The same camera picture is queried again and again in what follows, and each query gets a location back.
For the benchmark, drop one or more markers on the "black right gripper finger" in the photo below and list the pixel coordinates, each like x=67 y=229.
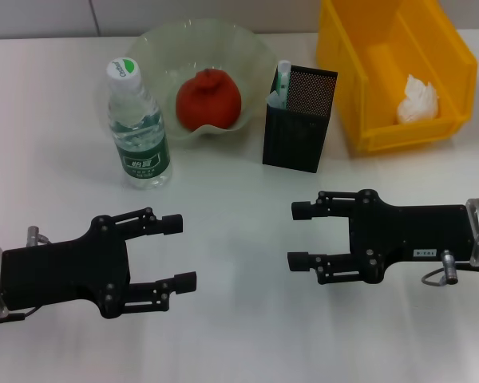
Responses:
x=299 y=262
x=302 y=210

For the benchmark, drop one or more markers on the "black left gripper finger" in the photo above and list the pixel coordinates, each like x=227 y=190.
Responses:
x=171 y=224
x=185 y=282

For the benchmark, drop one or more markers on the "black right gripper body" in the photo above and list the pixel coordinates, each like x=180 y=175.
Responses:
x=415 y=231

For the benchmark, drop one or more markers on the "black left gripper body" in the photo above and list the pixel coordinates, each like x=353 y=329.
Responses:
x=64 y=271

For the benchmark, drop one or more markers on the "black mesh pen holder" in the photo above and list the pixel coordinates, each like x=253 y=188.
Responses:
x=295 y=135

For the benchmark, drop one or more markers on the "clear green-label water bottle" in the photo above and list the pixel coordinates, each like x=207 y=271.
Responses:
x=141 y=151

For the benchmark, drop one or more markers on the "white paper ball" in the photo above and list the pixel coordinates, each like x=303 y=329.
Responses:
x=417 y=103

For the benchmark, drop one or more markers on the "orange knitted toy fruit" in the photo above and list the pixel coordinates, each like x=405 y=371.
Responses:
x=209 y=99

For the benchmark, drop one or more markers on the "green utility knife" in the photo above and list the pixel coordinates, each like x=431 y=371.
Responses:
x=283 y=77

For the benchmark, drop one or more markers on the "green wavy glass fruit bowl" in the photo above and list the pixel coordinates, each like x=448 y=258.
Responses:
x=167 y=52

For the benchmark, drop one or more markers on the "yellow plastic storage bin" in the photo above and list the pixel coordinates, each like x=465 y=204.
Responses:
x=359 y=80

